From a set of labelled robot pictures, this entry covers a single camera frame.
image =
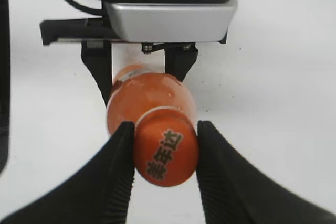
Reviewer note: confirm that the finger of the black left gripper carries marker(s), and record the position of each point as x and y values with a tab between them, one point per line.
179	60

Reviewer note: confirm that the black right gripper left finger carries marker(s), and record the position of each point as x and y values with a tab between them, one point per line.
99	192

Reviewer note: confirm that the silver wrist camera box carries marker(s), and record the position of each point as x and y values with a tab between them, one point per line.
171	22

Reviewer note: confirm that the orange bottle cap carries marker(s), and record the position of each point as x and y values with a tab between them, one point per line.
166	149

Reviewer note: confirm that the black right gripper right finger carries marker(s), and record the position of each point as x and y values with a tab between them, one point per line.
234	191

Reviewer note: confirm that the orange soda plastic bottle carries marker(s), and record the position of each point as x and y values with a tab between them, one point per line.
138	89

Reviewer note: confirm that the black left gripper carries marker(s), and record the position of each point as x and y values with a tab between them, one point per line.
97	55

